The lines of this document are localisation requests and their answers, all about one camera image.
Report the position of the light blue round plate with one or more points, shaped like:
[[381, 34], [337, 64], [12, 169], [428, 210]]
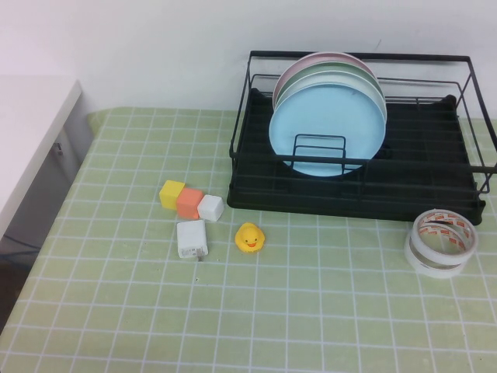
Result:
[[326, 128]]

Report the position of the white round plate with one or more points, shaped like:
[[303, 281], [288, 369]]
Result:
[[330, 77]]

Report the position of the green round plate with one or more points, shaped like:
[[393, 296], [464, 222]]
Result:
[[330, 67]]

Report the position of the pink round plate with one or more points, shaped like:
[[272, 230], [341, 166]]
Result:
[[330, 57]]

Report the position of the white plastic cube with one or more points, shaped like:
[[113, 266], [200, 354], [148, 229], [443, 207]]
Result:
[[210, 209]]

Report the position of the yellow rubber duck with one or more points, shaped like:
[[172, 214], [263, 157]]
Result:
[[249, 239]]

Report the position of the orange plastic cube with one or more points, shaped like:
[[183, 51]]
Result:
[[188, 204]]

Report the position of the white power adapter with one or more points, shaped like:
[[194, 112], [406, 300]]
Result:
[[191, 239]]

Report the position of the yellow plastic cube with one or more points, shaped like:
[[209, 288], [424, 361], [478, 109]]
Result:
[[171, 196]]

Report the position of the green checked tablecloth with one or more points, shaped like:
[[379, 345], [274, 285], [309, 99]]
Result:
[[155, 311]]

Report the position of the black plastic drip tray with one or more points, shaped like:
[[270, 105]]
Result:
[[419, 194]]

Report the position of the tilted clear tape roll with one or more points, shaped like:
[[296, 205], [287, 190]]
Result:
[[431, 252]]

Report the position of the small metal cabinet latch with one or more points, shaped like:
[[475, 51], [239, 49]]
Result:
[[58, 149]]

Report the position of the flat clear tape roll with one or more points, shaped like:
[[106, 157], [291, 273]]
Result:
[[427, 270]]

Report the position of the white cabinet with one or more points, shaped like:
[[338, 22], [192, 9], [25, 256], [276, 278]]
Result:
[[31, 128]]

